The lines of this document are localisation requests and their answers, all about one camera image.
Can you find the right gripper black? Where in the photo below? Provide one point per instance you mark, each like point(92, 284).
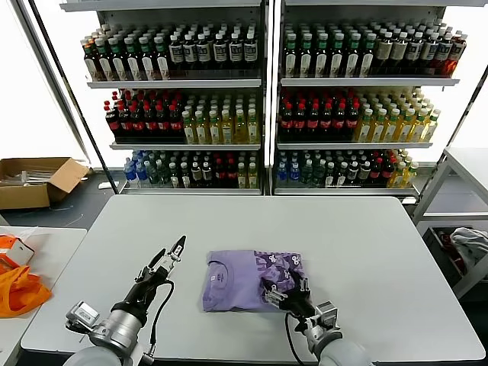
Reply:
point(297, 303)

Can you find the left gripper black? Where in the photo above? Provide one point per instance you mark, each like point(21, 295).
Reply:
point(143, 293)

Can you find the purple t-shirt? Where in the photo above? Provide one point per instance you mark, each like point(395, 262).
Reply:
point(232, 282)

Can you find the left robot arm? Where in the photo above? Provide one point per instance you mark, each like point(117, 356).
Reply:
point(118, 331)

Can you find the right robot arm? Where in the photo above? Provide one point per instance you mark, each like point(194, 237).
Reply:
point(335, 347)

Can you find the small dark drink bottle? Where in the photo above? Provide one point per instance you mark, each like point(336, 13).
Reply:
point(185, 177)
point(174, 177)
point(196, 175)
point(207, 175)
point(364, 171)
point(352, 173)
point(340, 175)
point(329, 175)

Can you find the small green drink bottle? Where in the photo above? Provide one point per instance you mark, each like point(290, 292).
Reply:
point(153, 175)
point(164, 175)
point(307, 173)
point(318, 173)

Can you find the small blue drink bottle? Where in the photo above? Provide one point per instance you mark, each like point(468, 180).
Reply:
point(294, 173)
point(282, 173)
point(142, 175)
point(129, 175)

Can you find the small white floor object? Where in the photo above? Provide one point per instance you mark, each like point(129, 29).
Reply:
point(103, 186)

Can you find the small red-cap cola bottle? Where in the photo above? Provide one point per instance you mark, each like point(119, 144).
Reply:
point(375, 171)
point(230, 173)
point(219, 173)
point(387, 169)

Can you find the white side table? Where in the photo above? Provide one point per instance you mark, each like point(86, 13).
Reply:
point(57, 248)

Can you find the small yellow juice bottle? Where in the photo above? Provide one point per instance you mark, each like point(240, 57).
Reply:
point(411, 173)
point(252, 177)
point(397, 177)
point(242, 177)

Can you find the orange and white carton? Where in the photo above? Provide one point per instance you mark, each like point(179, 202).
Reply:
point(21, 253)

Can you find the orange plastic bag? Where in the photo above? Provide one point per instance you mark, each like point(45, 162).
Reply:
point(19, 293)

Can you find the white strips bundle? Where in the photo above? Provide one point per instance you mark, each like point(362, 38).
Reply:
point(36, 176)

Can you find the open cardboard box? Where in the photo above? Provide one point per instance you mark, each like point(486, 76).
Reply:
point(23, 196)

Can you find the black storage crate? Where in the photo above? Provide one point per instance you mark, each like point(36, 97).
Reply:
point(438, 251)

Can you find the red fabric item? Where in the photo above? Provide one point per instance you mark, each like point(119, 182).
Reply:
point(446, 239)

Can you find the grey metal shelf unit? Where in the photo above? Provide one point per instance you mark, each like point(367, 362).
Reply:
point(366, 82)
point(175, 84)

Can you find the black slanted pole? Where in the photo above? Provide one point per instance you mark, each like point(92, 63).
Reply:
point(74, 95)
point(467, 110)

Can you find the grey crumpled cloth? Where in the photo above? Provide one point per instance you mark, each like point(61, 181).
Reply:
point(470, 244)

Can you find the green-cap dark drink bottle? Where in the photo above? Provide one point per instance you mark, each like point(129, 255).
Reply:
point(133, 68)
point(162, 68)
point(337, 61)
point(321, 61)
point(103, 68)
point(148, 68)
point(305, 61)
point(368, 61)
point(352, 61)
point(118, 68)
point(290, 61)

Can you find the reddish-brown drink bottle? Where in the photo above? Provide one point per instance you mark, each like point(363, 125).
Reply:
point(90, 68)

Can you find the white-cap dark bottle grey label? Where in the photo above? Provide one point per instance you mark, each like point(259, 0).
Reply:
point(250, 53)
point(175, 53)
point(220, 53)
point(235, 53)
point(204, 53)
point(190, 53)

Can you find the dark bottle navy label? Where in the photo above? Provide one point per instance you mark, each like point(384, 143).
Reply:
point(413, 53)

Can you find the dark bottle blue label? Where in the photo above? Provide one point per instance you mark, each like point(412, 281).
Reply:
point(443, 53)

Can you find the red drink bottle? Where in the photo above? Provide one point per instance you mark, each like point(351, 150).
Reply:
point(457, 53)

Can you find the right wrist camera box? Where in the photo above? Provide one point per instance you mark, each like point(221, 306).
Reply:
point(327, 314)

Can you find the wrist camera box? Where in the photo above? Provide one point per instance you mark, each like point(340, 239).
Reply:
point(82, 314)
point(327, 314)

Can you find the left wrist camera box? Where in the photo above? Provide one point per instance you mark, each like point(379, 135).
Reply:
point(82, 314)

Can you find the grey slanted frame post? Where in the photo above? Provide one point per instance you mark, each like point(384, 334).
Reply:
point(53, 82)

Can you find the white metal frame table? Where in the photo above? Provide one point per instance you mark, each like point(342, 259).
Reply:
point(469, 160)

